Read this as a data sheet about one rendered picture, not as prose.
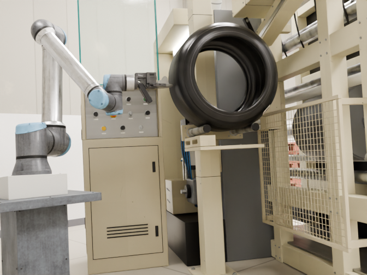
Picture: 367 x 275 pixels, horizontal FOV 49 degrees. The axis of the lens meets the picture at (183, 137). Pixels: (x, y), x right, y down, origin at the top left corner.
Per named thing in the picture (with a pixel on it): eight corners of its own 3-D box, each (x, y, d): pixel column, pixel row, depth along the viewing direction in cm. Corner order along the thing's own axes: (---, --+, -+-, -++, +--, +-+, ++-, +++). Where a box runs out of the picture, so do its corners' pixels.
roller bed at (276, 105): (249, 131, 276) (246, 88, 277) (268, 130, 279) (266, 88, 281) (261, 129, 257) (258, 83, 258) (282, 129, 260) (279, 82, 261)
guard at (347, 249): (262, 222, 264) (256, 115, 267) (265, 222, 264) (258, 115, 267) (348, 253, 177) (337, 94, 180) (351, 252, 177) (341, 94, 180)
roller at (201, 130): (189, 137, 251) (186, 131, 250) (195, 133, 252) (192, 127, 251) (206, 134, 217) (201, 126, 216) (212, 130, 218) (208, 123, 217)
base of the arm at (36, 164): (14, 176, 192) (13, 155, 193) (10, 178, 208) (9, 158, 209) (55, 174, 201) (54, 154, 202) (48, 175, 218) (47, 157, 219)
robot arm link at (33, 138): (8, 157, 201) (7, 122, 202) (30, 158, 217) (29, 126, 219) (35, 154, 196) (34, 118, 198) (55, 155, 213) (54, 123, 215)
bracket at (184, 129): (181, 141, 252) (180, 125, 252) (241, 138, 261) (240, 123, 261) (182, 141, 249) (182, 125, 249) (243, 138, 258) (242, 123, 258)
